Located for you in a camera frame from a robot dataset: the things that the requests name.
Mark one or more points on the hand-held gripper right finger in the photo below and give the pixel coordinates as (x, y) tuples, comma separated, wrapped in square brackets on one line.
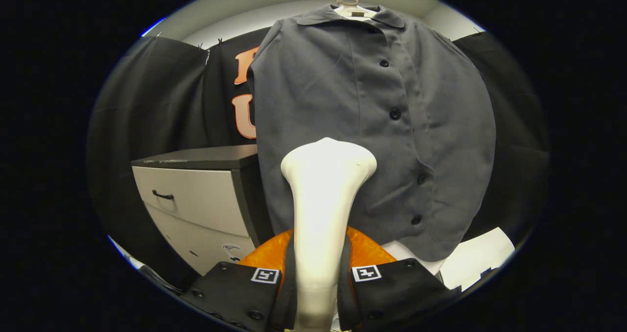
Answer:
[(345, 297)]

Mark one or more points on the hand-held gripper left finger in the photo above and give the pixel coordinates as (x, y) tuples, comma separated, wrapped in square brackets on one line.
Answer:
[(286, 297)]

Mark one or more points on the white garment steamer head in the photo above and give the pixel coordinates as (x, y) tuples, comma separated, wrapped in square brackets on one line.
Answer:
[(323, 200)]

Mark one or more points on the grey button-up shirt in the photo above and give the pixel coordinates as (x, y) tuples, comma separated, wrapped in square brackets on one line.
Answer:
[(318, 87)]

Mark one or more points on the white garment form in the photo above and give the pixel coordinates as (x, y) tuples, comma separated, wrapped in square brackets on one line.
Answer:
[(350, 11)]

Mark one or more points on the grey drawer cabinet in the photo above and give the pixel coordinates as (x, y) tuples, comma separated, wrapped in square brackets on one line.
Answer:
[(191, 195)]

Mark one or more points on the white flat board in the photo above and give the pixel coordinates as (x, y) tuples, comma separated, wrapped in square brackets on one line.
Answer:
[(482, 258)]

